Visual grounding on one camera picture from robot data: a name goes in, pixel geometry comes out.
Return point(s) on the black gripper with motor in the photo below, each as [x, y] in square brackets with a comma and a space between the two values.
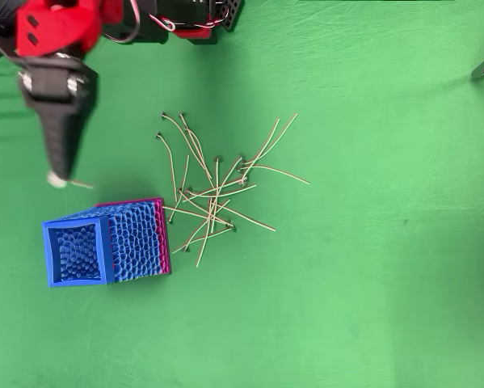
[52, 86]

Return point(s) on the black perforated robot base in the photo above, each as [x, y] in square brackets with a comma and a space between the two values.
[231, 14]

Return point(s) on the blue lattice box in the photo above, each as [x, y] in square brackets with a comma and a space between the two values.
[104, 250]

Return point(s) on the green table cloth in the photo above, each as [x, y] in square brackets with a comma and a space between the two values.
[346, 283]

